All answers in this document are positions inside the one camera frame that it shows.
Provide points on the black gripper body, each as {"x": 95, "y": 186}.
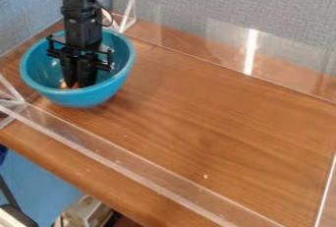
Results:
{"x": 81, "y": 40}

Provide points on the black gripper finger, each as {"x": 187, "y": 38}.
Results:
{"x": 87, "y": 72}
{"x": 69, "y": 70}

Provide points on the brown and white mushroom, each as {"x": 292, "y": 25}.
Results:
{"x": 64, "y": 86}

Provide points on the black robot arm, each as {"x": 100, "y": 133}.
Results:
{"x": 80, "y": 50}

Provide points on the blue bowl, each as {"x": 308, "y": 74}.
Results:
{"x": 41, "y": 73}

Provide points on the clear acrylic front barrier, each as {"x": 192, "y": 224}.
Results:
{"x": 220, "y": 210}

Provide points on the clear acrylic barrier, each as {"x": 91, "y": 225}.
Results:
{"x": 285, "y": 62}
{"x": 220, "y": 210}

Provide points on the clear acrylic back barrier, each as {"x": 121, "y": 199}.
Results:
{"x": 285, "y": 62}

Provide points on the white object under table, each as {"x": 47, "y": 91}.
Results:
{"x": 87, "y": 212}

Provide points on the black stand leg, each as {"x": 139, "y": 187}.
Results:
{"x": 12, "y": 217}

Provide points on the clear acrylic corner bracket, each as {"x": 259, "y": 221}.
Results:
{"x": 120, "y": 22}

